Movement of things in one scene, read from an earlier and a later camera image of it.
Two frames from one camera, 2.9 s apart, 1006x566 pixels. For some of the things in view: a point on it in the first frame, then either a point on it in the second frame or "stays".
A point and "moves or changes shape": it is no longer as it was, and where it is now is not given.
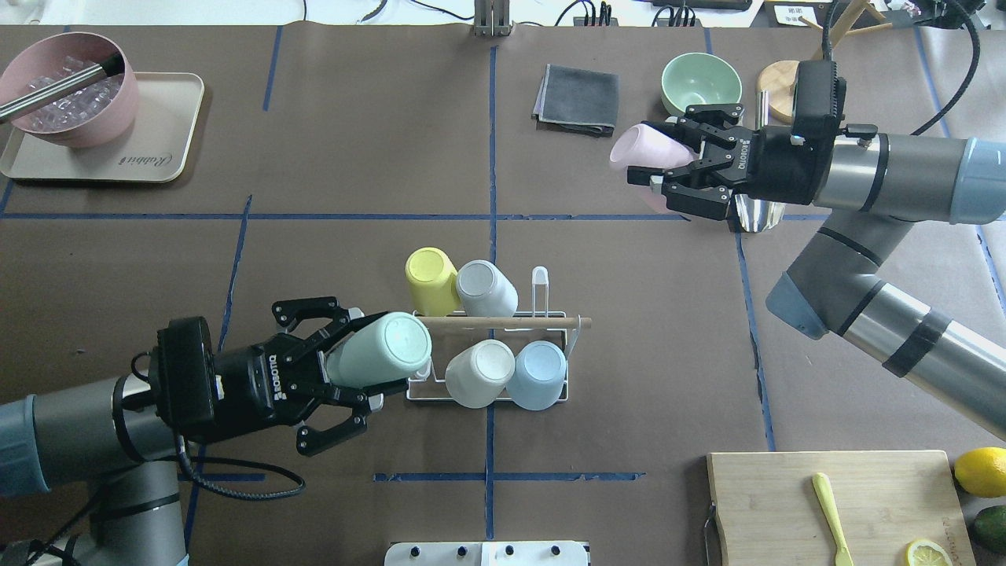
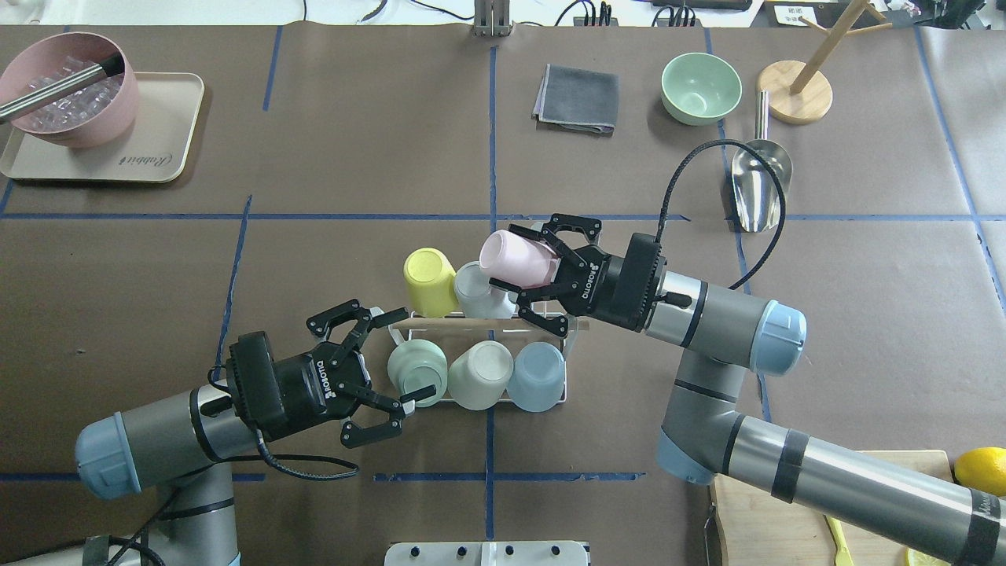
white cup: x=479 y=375 stays
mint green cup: x=391 y=348 moves or changes shape
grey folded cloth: x=578 y=98 stays
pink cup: x=639 y=145 to x=518 y=260
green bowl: x=699 y=78 stays
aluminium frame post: x=491 y=18 stays
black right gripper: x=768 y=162 to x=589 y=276
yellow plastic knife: x=823 y=486 stays
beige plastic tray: x=164 y=145 stays
